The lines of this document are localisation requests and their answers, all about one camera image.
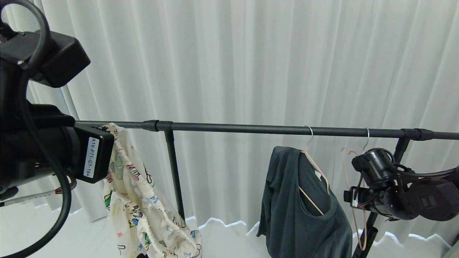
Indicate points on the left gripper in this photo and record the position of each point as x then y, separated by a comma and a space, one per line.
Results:
93, 157

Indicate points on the cream printed garment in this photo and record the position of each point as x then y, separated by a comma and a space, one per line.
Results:
136, 200

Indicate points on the dark grey t-shirt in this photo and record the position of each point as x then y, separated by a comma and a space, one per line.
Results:
287, 222

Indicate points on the pink clothes hanger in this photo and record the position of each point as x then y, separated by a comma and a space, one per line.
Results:
315, 168
365, 229

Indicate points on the black clothes rack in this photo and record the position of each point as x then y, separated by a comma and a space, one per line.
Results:
233, 128

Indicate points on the white curtain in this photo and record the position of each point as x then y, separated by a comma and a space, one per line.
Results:
233, 53

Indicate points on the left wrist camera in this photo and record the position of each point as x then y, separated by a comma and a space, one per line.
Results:
53, 61

